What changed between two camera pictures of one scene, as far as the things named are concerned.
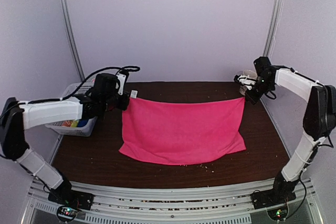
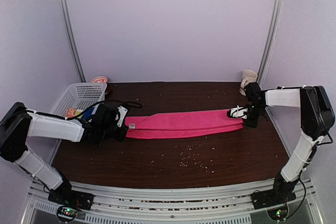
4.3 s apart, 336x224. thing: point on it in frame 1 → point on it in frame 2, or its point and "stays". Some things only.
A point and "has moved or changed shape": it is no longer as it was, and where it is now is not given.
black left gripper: (123, 104) → (119, 137)
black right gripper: (253, 97) → (253, 123)
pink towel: (172, 132) has moved or changed shape
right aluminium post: (275, 13) stays
